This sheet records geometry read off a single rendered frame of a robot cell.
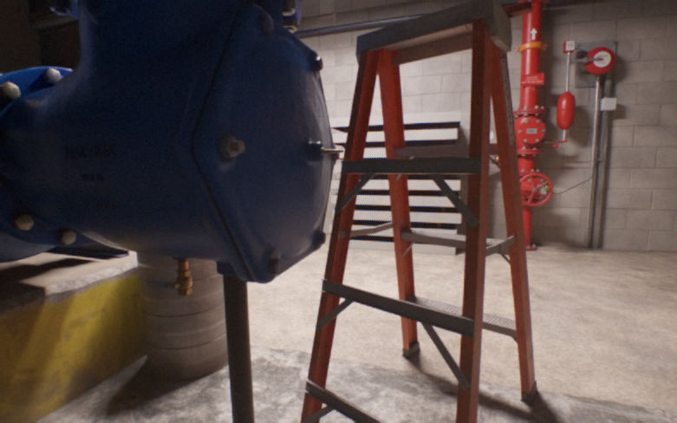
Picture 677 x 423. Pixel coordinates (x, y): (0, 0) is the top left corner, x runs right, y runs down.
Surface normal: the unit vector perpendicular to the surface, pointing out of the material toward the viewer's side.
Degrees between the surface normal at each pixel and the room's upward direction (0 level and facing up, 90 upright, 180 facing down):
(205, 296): 90
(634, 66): 90
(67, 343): 90
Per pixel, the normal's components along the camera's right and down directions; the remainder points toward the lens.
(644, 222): -0.31, 0.12
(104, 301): 0.95, 0.04
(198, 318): 0.55, 0.10
